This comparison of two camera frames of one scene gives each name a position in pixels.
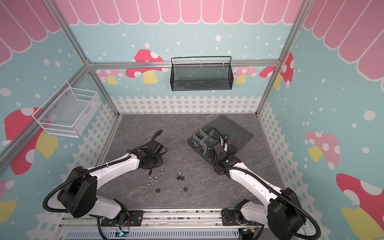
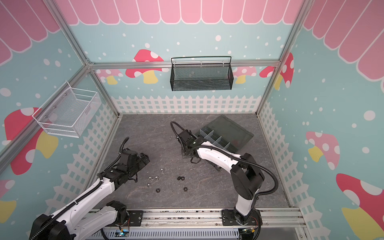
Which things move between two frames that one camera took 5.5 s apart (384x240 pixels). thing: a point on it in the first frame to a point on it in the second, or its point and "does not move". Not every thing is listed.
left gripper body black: [157, 161] to [133, 169]
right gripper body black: [208, 147] to [186, 149]
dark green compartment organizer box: [237, 136] does not move
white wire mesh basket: [69, 113] does not move
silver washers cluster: [156, 178] does not move
